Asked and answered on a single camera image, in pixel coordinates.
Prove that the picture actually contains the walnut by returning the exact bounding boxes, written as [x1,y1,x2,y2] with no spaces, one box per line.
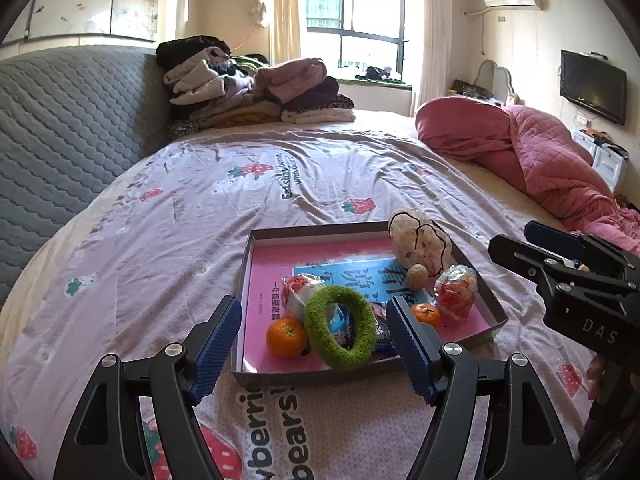
[405,263,430,290]

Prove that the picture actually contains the pile of folded clothes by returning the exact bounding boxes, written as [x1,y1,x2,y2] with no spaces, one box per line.
[155,36,355,139]

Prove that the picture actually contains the beige curtain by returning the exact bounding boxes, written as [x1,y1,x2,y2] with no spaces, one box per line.
[254,0,305,64]

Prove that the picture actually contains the green fuzzy ring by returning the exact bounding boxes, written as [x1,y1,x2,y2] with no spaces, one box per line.
[304,285,379,374]

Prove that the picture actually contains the window with dark frame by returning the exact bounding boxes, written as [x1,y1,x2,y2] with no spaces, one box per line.
[302,0,408,75]

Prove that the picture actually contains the orange mandarin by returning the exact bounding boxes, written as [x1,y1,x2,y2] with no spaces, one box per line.
[266,318,308,359]
[410,302,442,328]

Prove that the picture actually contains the wall mounted black television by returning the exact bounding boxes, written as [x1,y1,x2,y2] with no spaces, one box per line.
[560,50,628,126]

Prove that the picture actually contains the red quilted duvet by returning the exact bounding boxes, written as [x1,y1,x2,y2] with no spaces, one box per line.
[416,96,639,256]

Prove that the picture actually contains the grey quilted headboard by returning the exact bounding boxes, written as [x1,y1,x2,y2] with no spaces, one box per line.
[1,46,169,298]

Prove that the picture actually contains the blossom painted wall panels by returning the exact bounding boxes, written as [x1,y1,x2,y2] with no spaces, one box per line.
[4,0,158,42]

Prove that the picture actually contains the pink blue picture book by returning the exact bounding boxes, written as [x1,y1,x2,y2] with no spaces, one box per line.
[243,236,494,375]

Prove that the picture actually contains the blue snack packet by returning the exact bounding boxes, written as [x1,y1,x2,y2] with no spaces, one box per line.
[329,302,397,358]

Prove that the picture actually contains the dark shallow cardboard box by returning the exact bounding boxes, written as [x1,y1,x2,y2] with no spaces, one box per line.
[230,220,509,388]

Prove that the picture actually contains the person's right hand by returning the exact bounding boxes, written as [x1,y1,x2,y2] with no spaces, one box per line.
[586,354,606,401]

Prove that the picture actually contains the white drawer cabinet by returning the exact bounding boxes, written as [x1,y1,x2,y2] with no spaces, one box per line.
[570,130,629,194]

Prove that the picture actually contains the beige plush toy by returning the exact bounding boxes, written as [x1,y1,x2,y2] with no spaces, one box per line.
[387,208,452,276]

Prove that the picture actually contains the red surprise egg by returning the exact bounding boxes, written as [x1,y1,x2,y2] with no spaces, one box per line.
[434,264,478,322]

